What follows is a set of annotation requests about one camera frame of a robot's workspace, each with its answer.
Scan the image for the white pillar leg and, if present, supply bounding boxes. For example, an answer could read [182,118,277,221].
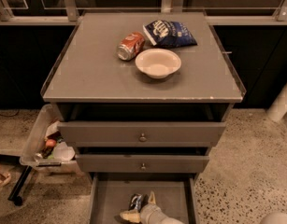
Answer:
[267,83,287,121]

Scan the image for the blue chip bag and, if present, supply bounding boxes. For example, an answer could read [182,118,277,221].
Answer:
[143,20,197,48]

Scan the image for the white paper bowl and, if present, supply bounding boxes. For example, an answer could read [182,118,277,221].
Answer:
[135,49,181,79]

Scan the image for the red soda can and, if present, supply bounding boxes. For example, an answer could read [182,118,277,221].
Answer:
[117,32,145,61]

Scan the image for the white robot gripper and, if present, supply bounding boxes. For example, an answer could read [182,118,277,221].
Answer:
[120,191,167,224]

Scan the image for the silver blue redbull can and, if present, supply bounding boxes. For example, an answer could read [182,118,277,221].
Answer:
[129,193,144,211]

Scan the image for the black wheeled stand leg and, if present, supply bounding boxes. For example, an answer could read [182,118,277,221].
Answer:
[7,166,33,206]

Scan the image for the grey drawer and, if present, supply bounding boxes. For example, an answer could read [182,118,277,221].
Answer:
[76,147,209,174]
[89,173,200,224]
[57,102,231,147]

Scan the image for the clear plastic bin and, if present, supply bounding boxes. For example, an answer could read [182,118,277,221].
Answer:
[20,105,82,175]

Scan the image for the red apple in bin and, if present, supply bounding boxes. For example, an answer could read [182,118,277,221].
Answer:
[46,139,57,147]

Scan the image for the grey middle drawer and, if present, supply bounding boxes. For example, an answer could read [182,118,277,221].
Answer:
[76,147,209,174]

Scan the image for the grey top drawer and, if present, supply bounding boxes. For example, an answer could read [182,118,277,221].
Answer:
[57,102,231,147]

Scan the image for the grey bottom drawer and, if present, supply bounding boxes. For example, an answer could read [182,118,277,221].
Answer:
[89,173,200,224]

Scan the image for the grey drawer cabinet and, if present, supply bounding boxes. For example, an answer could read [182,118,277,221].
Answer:
[40,11,247,224]

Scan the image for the white cup in bin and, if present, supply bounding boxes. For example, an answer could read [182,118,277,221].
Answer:
[53,142,75,161]

